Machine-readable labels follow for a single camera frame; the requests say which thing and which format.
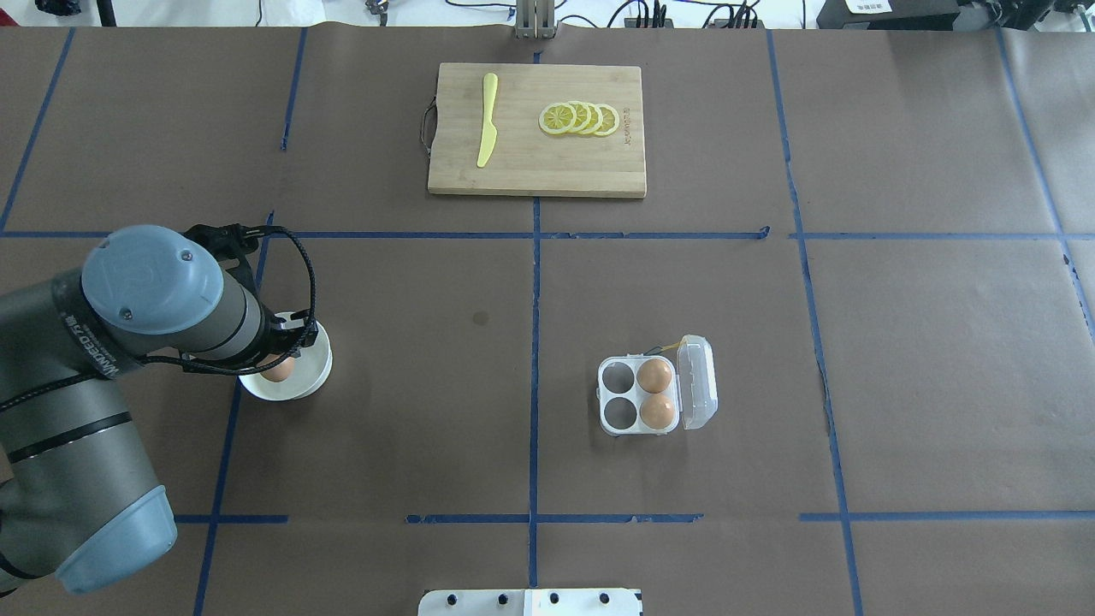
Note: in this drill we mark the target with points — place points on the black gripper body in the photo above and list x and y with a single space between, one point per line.
279 329

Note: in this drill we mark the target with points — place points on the bamboo cutting board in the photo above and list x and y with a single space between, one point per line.
528 163

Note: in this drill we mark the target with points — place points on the brown egg slot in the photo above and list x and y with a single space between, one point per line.
655 375
658 412

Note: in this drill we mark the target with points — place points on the brown egg from bowl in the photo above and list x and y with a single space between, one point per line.
280 372

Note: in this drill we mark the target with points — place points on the brown egg front slot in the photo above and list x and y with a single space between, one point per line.
658 412

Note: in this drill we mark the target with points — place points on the black box on table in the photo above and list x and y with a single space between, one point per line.
888 15

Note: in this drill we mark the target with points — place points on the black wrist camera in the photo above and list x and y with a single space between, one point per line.
230 243

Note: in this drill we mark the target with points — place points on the clear plastic egg box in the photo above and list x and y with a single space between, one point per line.
693 389

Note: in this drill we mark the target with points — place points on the yellow plastic knife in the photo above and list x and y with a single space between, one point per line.
489 132

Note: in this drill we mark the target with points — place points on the brown egg rear slot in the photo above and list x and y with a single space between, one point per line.
655 375

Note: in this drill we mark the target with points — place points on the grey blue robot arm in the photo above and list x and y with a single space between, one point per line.
84 504

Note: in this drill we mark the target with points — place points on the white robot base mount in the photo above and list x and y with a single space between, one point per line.
559 601

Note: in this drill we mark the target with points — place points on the aluminium frame post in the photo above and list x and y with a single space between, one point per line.
535 19

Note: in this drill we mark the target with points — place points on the white round bowl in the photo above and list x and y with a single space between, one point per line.
310 371

